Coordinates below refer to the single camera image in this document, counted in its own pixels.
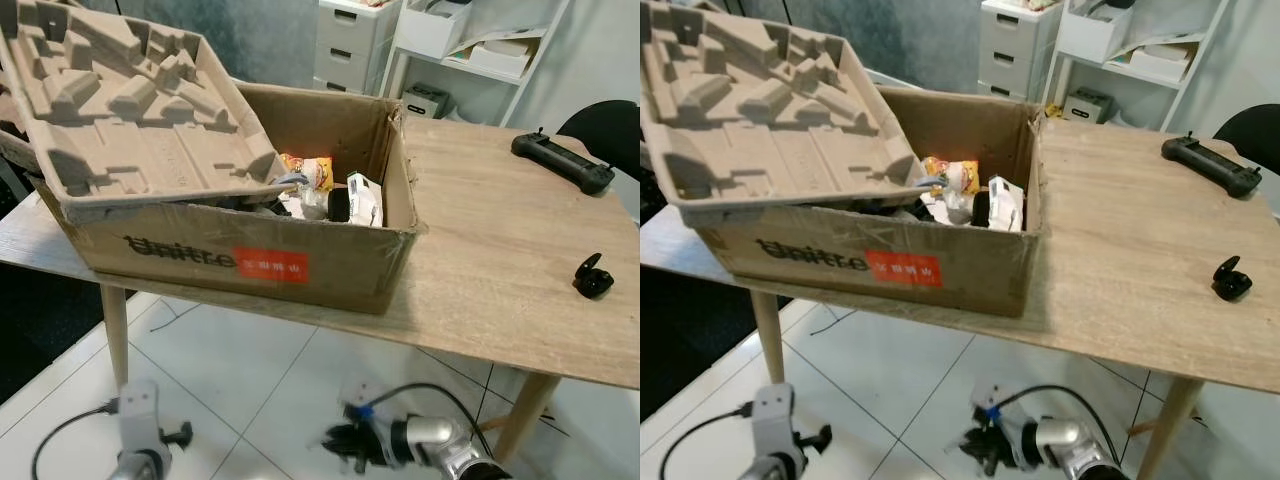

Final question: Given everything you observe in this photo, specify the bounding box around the white printed packet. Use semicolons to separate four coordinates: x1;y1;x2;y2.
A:
344;171;387;230
984;175;1027;234

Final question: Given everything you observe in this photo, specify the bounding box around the light wooden table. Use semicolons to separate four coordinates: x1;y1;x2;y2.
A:
0;100;641;467
640;105;1280;480

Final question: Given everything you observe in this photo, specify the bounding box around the brown cardboard box red label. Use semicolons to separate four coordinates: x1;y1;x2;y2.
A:
690;85;1048;320
34;82;428;317

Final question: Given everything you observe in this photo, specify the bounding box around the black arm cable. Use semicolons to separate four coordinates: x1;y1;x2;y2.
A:
1003;385;1123;467
659;400;757;480
373;382;483;463
30;399;122;480

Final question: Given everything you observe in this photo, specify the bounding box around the orange snack packet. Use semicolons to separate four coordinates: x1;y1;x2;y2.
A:
921;156;982;197
279;152;335;193

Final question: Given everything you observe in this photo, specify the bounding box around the white shelf rack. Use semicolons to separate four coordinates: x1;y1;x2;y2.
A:
1039;0;1233;129
384;0;572;128

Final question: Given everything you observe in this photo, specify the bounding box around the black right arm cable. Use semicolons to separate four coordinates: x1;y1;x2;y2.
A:
1003;385;1123;467
373;382;483;463

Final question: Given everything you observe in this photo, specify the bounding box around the white drawer unit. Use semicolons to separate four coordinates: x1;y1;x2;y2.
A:
977;0;1062;102
312;0;402;97

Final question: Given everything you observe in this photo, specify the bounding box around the black open earbud case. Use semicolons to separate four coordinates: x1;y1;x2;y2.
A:
571;253;616;300
1211;256;1254;303

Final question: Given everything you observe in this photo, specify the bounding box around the black round chair back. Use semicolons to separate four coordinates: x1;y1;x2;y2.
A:
554;99;641;183
1211;103;1280;203

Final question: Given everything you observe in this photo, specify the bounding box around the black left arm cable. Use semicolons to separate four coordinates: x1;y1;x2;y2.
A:
30;399;122;480
659;400;757;480

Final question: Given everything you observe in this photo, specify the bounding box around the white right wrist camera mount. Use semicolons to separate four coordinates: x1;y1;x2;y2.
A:
974;385;1037;437
344;382;402;432

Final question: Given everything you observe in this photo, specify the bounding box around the brown moulded pulp tray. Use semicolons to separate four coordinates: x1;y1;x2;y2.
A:
0;0;292;227
640;0;928;228

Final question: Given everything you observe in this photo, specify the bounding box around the flat white box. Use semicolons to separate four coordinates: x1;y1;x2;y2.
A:
1129;41;1197;84
444;37;537;80

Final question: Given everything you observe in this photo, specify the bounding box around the black remote controller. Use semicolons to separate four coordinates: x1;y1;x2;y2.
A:
510;127;617;197
1160;132;1264;200

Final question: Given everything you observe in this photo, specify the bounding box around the white storage bin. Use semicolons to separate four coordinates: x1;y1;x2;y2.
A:
1056;7;1132;64
396;4;462;60

